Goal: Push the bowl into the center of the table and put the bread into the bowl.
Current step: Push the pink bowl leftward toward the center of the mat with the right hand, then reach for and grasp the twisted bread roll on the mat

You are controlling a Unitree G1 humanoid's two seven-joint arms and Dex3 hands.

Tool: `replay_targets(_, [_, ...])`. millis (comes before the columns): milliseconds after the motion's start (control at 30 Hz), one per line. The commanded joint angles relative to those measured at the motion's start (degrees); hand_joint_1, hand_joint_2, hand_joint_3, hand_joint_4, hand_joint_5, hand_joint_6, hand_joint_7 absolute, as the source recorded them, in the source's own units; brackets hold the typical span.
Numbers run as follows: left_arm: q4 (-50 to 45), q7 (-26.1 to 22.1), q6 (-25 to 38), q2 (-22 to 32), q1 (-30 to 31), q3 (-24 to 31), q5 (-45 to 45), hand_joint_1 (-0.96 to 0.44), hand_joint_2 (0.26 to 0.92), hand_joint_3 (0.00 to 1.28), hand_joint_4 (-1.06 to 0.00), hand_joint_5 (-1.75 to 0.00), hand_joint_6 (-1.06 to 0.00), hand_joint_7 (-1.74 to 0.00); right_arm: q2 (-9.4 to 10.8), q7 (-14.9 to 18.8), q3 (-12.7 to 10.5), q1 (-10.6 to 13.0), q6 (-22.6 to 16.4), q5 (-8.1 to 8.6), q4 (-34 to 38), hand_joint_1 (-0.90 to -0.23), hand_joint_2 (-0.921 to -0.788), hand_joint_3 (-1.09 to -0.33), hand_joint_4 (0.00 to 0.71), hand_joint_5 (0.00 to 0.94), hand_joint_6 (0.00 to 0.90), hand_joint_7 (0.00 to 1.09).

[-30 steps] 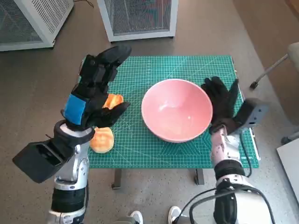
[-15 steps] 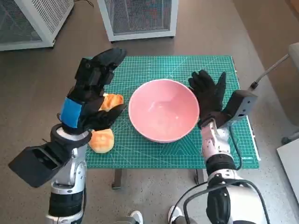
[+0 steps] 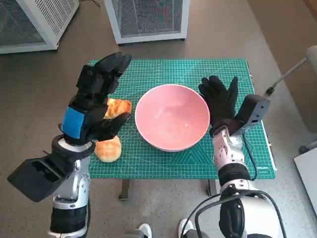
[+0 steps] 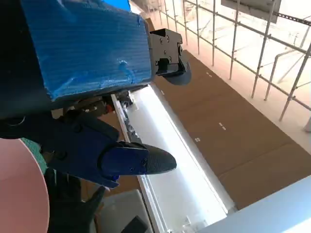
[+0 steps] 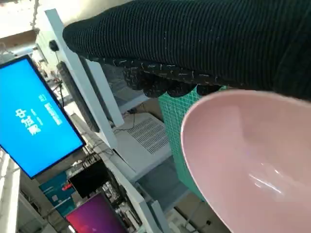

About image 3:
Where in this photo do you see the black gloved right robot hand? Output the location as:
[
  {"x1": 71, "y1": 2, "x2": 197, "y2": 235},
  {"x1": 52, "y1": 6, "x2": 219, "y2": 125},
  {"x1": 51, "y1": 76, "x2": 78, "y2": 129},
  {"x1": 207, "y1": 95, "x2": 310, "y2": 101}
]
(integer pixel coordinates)
[{"x1": 198, "y1": 75, "x2": 245, "y2": 137}]

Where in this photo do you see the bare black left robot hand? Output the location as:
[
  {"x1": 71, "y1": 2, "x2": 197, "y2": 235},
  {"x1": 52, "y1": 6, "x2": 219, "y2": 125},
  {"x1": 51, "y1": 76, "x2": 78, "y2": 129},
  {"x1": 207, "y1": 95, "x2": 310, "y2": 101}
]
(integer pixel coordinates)
[{"x1": 60, "y1": 52, "x2": 132, "y2": 147}]

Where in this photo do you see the rectangular orange toy bread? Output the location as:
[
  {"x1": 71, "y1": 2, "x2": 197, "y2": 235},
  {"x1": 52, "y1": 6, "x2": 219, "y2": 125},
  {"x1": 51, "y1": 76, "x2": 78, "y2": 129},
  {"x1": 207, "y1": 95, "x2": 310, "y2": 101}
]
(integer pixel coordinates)
[{"x1": 103, "y1": 98, "x2": 132, "y2": 119}]

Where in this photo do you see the round toy bread bun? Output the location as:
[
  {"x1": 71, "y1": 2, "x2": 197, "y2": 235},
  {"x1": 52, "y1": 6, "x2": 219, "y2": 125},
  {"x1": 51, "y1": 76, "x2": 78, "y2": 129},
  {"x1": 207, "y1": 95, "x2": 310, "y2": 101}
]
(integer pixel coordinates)
[{"x1": 94, "y1": 135, "x2": 122, "y2": 163}]

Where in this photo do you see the pink bowl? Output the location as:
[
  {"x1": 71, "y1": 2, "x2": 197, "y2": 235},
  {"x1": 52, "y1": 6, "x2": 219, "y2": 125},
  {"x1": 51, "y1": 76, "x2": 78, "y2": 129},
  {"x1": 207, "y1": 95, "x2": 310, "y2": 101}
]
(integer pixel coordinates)
[{"x1": 135, "y1": 84, "x2": 211, "y2": 152}]

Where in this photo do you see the green cutting mat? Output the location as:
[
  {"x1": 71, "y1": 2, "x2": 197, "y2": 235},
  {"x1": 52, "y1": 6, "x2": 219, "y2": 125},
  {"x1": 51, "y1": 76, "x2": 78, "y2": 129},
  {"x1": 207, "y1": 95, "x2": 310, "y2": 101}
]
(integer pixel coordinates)
[{"x1": 88, "y1": 59, "x2": 277, "y2": 179}]

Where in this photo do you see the grey table leg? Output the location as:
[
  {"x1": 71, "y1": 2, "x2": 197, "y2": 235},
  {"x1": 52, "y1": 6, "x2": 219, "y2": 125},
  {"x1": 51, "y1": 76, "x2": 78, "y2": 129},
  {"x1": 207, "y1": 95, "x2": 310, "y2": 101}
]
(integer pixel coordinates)
[
  {"x1": 206, "y1": 178, "x2": 218, "y2": 198},
  {"x1": 118, "y1": 178, "x2": 131, "y2": 201}
]

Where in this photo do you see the wide white mesh cabinet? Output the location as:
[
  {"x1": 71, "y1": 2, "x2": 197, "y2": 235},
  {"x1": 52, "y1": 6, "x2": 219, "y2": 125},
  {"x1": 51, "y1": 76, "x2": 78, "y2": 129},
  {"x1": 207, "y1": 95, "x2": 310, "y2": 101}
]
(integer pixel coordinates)
[{"x1": 0, "y1": 0, "x2": 80, "y2": 54}]

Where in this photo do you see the white panel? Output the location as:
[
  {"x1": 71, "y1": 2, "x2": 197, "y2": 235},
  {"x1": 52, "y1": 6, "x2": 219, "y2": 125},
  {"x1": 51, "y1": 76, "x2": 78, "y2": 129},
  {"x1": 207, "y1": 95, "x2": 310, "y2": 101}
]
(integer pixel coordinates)
[{"x1": 294, "y1": 148, "x2": 317, "y2": 199}]

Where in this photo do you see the narrow white mesh cabinet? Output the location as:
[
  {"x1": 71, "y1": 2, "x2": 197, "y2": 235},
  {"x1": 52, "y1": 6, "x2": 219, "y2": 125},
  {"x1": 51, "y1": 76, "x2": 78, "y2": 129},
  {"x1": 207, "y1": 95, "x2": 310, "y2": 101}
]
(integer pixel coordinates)
[{"x1": 103, "y1": 0, "x2": 191, "y2": 45}]

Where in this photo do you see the white foot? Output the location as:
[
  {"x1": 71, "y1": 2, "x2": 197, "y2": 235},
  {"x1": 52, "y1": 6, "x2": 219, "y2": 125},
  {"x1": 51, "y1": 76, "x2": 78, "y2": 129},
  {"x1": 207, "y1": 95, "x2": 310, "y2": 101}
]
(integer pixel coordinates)
[
  {"x1": 138, "y1": 223, "x2": 152, "y2": 238},
  {"x1": 178, "y1": 218, "x2": 194, "y2": 238}
]

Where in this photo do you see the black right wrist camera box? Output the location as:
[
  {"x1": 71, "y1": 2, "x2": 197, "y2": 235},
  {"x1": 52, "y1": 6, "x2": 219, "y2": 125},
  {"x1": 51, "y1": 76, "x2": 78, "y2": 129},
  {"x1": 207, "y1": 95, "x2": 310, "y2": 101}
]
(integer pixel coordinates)
[{"x1": 232, "y1": 94, "x2": 271, "y2": 136}]

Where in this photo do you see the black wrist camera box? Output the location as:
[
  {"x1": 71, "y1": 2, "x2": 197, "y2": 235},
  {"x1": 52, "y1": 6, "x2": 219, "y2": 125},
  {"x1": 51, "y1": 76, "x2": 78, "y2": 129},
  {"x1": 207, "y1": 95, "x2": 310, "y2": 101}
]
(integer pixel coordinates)
[
  {"x1": 6, "y1": 151, "x2": 77, "y2": 203},
  {"x1": 232, "y1": 94, "x2": 271, "y2": 136}
]

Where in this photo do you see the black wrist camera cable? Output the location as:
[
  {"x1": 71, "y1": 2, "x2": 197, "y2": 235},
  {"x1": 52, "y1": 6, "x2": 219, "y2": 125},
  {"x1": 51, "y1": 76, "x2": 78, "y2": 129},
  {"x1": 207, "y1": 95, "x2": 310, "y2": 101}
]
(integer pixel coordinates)
[{"x1": 242, "y1": 133, "x2": 258, "y2": 181}]

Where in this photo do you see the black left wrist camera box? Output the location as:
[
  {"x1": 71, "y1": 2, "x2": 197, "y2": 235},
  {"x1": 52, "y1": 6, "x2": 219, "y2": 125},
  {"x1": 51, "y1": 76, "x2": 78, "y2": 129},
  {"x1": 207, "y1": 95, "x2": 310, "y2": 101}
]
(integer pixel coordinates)
[{"x1": 6, "y1": 151, "x2": 77, "y2": 203}]

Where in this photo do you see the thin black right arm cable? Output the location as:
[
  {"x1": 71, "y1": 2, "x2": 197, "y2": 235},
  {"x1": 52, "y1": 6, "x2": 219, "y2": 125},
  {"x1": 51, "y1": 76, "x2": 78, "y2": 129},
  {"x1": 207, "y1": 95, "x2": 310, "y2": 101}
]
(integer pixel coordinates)
[{"x1": 182, "y1": 193, "x2": 223, "y2": 238}]

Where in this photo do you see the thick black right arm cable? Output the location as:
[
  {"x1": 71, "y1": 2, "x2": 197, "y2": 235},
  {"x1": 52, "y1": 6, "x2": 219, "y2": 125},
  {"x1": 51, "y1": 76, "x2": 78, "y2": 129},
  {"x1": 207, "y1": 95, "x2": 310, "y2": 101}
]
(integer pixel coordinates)
[{"x1": 194, "y1": 190, "x2": 288, "y2": 238}]

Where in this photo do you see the grey chair with metal frame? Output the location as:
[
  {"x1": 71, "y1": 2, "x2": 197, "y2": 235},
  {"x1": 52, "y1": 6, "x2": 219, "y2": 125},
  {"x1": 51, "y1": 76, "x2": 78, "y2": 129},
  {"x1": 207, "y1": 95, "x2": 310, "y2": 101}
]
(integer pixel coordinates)
[{"x1": 264, "y1": 45, "x2": 317, "y2": 154}]

